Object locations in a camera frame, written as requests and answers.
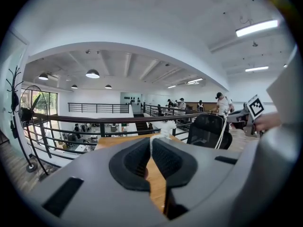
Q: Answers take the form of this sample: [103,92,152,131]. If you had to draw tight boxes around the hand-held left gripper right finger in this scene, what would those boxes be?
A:
[151,138,198,189]

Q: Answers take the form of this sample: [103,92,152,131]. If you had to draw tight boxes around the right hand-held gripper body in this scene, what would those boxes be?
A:
[226,93,265,137]

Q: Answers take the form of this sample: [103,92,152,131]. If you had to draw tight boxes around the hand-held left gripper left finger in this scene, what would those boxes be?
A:
[108,137,152,192]

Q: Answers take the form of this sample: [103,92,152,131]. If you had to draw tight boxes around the white drawstring hair dryer bag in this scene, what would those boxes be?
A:
[148,112,230,157]

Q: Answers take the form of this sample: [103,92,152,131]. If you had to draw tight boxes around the person's right forearm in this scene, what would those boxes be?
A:
[264,112,283,131]

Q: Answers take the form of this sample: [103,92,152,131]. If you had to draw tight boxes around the person's right hand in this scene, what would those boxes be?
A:
[254,115,267,132]

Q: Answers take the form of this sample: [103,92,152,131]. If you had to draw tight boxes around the person's white shirt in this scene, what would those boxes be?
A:
[266,48,301,128]

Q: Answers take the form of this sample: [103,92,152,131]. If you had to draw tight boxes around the black mesh office chair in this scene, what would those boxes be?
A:
[186,113,233,150]

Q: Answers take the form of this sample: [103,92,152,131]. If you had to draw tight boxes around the black railing with wooden handrail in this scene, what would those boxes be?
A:
[22,111,214,168]

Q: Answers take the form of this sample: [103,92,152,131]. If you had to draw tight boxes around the black metal railing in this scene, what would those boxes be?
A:
[68,102,131,114]

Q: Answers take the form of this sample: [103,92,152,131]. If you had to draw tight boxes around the large glass window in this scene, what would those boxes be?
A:
[21,88,59,116]

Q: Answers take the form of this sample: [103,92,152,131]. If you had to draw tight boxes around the black standing fan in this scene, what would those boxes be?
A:
[18,85,50,176]

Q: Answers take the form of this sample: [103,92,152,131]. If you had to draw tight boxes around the black coat rack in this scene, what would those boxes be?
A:
[5,65,39,174]

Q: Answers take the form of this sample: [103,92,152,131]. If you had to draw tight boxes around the wall panel with black caps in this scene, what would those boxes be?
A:
[120,92,143,106]

